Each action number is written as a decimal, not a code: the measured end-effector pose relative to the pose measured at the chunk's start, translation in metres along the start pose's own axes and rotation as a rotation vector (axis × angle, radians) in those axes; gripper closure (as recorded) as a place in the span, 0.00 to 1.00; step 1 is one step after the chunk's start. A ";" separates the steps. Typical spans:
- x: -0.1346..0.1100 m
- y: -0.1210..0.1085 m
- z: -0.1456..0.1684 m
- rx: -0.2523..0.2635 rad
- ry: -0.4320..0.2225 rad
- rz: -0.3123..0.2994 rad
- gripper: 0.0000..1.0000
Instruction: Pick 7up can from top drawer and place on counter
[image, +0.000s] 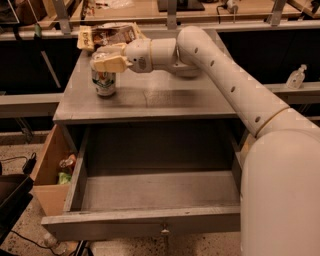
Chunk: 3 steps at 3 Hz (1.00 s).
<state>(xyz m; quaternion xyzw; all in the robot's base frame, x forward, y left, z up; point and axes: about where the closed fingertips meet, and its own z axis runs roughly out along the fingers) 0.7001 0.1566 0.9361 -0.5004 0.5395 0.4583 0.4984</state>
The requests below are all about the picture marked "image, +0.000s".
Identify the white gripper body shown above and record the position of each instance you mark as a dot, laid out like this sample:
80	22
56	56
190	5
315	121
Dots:
138	55

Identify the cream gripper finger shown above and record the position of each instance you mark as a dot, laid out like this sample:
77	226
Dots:
110	63
116	49

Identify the green white 7up can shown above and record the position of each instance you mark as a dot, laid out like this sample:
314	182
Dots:
104	82

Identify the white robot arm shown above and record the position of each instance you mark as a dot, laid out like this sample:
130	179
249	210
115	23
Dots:
280	186

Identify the grey cabinet counter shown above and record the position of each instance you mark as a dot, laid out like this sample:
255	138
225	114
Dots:
157	95

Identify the open grey top drawer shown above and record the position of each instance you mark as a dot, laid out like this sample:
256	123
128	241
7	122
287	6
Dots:
129	181

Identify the brown yellow chip bag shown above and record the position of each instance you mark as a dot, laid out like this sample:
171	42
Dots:
92	37

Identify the white ceramic bowl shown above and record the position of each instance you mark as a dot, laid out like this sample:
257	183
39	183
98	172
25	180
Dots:
188	73

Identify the orange snack item in box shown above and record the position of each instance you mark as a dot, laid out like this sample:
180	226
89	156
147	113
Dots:
69	162

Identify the green snack item in box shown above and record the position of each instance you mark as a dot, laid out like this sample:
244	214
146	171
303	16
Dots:
64	178

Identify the cardboard box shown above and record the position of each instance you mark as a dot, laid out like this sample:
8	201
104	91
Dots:
49	193

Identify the clear sanitizer bottle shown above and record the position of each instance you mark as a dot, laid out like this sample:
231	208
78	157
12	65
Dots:
296	78

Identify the black bin at left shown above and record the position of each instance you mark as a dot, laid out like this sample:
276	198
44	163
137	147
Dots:
14	198

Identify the clear plastic bottle on floor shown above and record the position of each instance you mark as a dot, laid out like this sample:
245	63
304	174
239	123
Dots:
51	242

